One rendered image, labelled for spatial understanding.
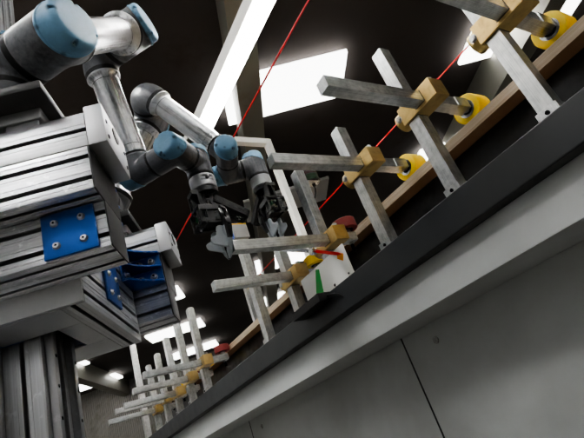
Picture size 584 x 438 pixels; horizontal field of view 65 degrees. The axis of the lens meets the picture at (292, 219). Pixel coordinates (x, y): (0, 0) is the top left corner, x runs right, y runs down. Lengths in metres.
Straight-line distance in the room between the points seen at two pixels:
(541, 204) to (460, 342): 0.55
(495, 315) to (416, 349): 0.31
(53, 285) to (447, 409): 1.10
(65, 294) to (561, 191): 0.93
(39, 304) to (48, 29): 0.52
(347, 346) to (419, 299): 0.34
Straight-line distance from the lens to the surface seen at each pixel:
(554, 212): 0.99
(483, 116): 1.25
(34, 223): 0.90
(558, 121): 0.95
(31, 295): 0.95
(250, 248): 1.25
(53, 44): 1.05
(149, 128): 1.76
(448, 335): 1.43
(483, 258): 1.07
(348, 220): 1.46
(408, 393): 1.59
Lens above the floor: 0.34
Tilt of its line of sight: 25 degrees up
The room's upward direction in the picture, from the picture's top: 21 degrees counter-clockwise
